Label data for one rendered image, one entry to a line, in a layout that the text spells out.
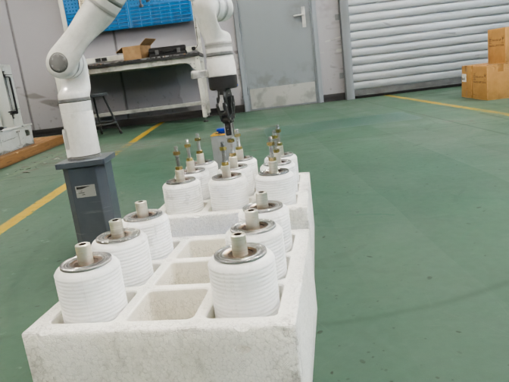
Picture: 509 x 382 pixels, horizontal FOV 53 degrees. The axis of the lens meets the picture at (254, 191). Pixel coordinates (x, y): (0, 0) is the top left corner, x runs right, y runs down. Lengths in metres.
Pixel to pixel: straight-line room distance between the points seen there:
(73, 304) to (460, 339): 0.65
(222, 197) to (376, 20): 5.58
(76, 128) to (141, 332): 0.96
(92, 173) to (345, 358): 0.96
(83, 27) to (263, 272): 1.04
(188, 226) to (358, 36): 5.53
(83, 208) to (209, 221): 0.52
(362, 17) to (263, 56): 1.27
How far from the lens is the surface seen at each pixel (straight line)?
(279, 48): 6.50
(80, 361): 0.79
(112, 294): 0.78
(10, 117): 4.97
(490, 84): 4.94
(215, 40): 1.32
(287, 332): 0.68
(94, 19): 1.55
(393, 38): 6.70
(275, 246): 0.81
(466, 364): 0.93
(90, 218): 1.62
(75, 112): 1.59
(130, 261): 0.87
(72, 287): 0.78
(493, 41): 5.16
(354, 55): 6.57
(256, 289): 0.70
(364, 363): 0.92
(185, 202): 1.25
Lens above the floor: 0.50
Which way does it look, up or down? 13 degrees down
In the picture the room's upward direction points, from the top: 7 degrees counter-clockwise
